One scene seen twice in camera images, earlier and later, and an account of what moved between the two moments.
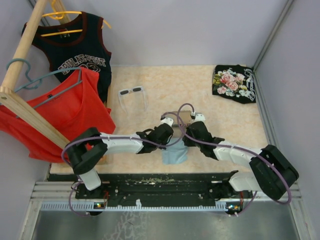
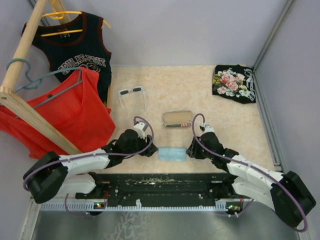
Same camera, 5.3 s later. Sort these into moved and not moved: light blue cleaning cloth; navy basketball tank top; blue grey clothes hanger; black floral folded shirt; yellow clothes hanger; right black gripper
Moved: right black gripper; light blue cleaning cloth
Not moved: navy basketball tank top; blue grey clothes hanger; black floral folded shirt; yellow clothes hanger
